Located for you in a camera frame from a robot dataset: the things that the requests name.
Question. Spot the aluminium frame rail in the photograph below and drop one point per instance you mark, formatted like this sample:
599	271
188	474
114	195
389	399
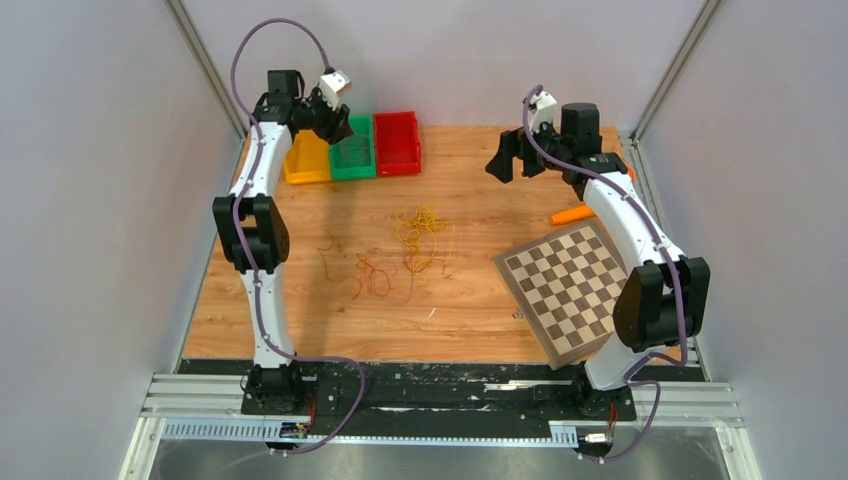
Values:
209	407

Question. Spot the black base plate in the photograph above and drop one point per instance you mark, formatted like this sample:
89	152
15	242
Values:
437	397

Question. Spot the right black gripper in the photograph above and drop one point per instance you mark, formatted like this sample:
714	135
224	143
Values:
513	143

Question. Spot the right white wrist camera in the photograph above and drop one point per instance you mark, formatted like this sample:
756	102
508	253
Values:
540	109

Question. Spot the wooden chessboard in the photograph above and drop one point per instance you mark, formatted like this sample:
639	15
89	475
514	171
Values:
565	285

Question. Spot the red plastic bin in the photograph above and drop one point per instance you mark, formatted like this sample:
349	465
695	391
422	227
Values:
397	144

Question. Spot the yellow plastic bin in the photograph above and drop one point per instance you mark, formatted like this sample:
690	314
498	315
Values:
307	160

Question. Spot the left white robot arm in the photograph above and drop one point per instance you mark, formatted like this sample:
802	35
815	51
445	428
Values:
252	232

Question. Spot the green plastic bin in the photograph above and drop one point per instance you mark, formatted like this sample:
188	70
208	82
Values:
354	157

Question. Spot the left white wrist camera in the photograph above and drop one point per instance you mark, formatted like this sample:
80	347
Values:
333	86

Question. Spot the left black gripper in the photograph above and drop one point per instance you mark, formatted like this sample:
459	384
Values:
336	126

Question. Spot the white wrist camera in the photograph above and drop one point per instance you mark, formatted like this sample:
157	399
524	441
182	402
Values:
540	109
333	86

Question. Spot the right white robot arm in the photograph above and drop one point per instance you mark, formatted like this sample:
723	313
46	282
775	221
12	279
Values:
664	297

